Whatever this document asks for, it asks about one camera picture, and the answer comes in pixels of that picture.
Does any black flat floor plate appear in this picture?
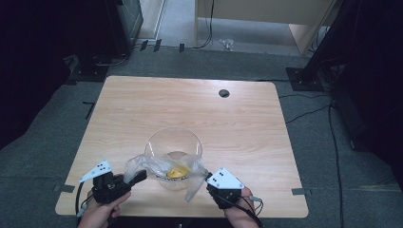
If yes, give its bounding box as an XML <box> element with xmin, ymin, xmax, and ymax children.
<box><xmin>67</xmin><ymin>54</ymin><xmax>110</xmax><ymax>86</ymax></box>

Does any long black floor cable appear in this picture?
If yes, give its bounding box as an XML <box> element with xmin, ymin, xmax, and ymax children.
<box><xmin>327</xmin><ymin>100</ymin><xmax>346</xmax><ymax>228</ymax></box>

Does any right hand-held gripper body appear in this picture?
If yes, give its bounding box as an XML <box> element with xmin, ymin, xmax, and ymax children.
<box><xmin>205</xmin><ymin>167</ymin><xmax>246</xmax><ymax>210</ymax></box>

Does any clear smiley face plastic bag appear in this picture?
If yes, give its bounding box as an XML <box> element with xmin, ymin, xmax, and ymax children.
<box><xmin>123</xmin><ymin>153</ymin><xmax>210</xmax><ymax>203</ymax></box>

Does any person's dark clothing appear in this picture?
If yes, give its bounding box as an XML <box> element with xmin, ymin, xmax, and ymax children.
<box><xmin>106</xmin><ymin>217</ymin><xmax>236</xmax><ymax>228</ymax></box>

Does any crumpled clear plastic scrap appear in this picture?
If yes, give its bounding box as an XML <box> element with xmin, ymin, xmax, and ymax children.
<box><xmin>219</xmin><ymin>38</ymin><xmax>236</xmax><ymax>52</ymax></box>

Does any person's right hand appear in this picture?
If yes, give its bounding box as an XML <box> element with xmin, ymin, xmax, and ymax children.
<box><xmin>222</xmin><ymin>186</ymin><xmax>259</xmax><ymax>228</ymax></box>

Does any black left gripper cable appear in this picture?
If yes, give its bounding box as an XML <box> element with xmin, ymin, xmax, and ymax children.
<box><xmin>74</xmin><ymin>181</ymin><xmax>94</xmax><ymax>219</ymax></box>

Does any grey floor tape piece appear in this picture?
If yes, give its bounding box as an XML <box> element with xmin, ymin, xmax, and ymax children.
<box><xmin>291</xmin><ymin>187</ymin><xmax>314</xmax><ymax>197</ymax></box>
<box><xmin>52</xmin><ymin>183</ymin><xmax>76</xmax><ymax>194</ymax></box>

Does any dark cabinet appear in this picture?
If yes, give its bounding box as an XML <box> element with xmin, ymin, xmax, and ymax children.
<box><xmin>104</xmin><ymin>0</ymin><xmax>144</xmax><ymax>59</ymax></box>

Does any person's left hand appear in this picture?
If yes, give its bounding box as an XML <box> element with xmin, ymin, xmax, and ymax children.
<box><xmin>77</xmin><ymin>190</ymin><xmax>132</xmax><ymax>228</ymax></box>

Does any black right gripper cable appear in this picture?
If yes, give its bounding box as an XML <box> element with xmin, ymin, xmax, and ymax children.
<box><xmin>221</xmin><ymin>193</ymin><xmax>264</xmax><ymax>228</ymax></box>

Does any light wooden cabinet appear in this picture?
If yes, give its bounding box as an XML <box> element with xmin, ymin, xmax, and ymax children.
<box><xmin>193</xmin><ymin>0</ymin><xmax>337</xmax><ymax>57</ymax></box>

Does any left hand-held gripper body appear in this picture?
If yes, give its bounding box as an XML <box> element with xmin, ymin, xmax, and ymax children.
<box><xmin>78</xmin><ymin>159</ymin><xmax>132</xmax><ymax>204</ymax></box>

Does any black hanging cable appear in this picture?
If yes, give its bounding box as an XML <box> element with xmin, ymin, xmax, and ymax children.
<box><xmin>192</xmin><ymin>0</ymin><xmax>216</xmax><ymax>50</ymax></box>

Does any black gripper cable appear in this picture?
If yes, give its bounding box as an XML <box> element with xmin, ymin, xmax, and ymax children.
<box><xmin>221</xmin><ymin>193</ymin><xmax>264</xmax><ymax>228</ymax></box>
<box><xmin>74</xmin><ymin>181</ymin><xmax>94</xmax><ymax>219</ymax></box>

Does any thin black floor cable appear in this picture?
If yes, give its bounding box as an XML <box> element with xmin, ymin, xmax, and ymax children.
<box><xmin>278</xmin><ymin>92</ymin><xmax>333</xmax><ymax>100</ymax></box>
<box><xmin>284</xmin><ymin>104</ymin><xmax>333</xmax><ymax>125</ymax></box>

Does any clear round plastic bin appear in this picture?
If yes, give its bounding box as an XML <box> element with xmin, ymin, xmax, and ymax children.
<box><xmin>144</xmin><ymin>126</ymin><xmax>204</xmax><ymax>192</ymax></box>

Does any black stand with base plate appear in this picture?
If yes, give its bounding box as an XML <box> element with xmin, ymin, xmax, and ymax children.
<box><xmin>285</xmin><ymin>0</ymin><xmax>364</xmax><ymax>93</ymax></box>

